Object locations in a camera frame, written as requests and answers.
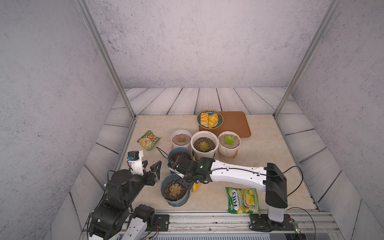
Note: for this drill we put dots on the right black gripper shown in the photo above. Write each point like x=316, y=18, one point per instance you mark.
x=185, y=185

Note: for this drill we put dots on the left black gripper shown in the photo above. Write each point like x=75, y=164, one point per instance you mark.
x=151, y=180

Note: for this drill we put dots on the blue pot red succulent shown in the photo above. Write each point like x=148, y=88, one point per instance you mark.
x=175, y=154

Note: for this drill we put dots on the yellow watering can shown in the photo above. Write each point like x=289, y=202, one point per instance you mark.
x=196, y=186

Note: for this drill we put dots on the blue pot pink succulent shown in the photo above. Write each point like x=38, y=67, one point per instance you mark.
x=173, y=192

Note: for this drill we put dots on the white pot pink-green succulent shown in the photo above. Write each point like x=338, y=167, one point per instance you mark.
x=181, y=139

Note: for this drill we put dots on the large white pot dark soil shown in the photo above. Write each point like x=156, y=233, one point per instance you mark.
x=204, y=145

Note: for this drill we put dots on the white pot bright green succulent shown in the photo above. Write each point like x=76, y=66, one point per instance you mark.
x=229, y=142

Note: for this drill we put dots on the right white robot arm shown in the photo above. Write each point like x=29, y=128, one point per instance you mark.
x=267, y=179

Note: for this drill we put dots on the green soup packet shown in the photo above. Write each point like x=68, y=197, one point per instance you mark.
x=148, y=141

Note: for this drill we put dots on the beige saucer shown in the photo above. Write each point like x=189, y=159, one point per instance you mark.
x=228, y=158

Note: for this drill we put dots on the left striped bread roll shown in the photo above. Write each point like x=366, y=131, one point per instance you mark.
x=204, y=119

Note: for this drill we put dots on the striped bread roll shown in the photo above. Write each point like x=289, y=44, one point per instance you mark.
x=204, y=119
x=213, y=120

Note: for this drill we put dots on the blue patterned plate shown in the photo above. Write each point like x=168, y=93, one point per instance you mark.
x=210, y=112

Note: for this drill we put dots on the right striped bread roll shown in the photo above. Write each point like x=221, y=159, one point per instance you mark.
x=213, y=120

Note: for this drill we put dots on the green Fox's candy bag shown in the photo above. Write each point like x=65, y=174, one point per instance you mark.
x=243, y=201

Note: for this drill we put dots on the brown wooden tray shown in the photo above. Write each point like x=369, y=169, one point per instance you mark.
x=234, y=122

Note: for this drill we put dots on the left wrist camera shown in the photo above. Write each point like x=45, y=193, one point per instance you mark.
x=134, y=160

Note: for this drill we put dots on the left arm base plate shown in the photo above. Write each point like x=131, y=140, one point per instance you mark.
x=159, y=222

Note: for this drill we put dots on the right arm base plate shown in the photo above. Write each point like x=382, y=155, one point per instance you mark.
x=262, y=223

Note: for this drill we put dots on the front aluminium rail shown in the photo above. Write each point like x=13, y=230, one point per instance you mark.
x=219, y=225

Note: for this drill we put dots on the left aluminium frame post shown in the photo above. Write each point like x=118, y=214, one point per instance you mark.
x=84, y=10

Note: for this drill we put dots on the aluminium frame post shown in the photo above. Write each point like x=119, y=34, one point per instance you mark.
x=84, y=10
x=320, y=32

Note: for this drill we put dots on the right aluminium frame post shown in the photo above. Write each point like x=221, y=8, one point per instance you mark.
x=320, y=32

